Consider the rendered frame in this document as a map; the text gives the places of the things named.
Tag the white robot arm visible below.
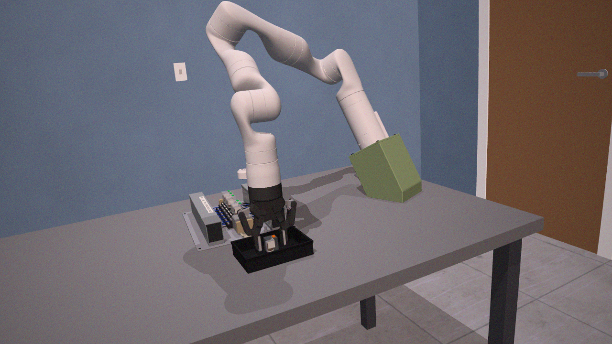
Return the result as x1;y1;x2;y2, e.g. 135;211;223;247
206;1;389;188

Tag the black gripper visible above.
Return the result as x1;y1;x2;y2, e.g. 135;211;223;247
237;183;297;251

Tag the black rectangular tray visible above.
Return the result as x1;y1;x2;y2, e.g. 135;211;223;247
231;226;312;274

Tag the grey relay panel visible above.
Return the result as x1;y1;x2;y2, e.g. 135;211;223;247
182;183;280;252

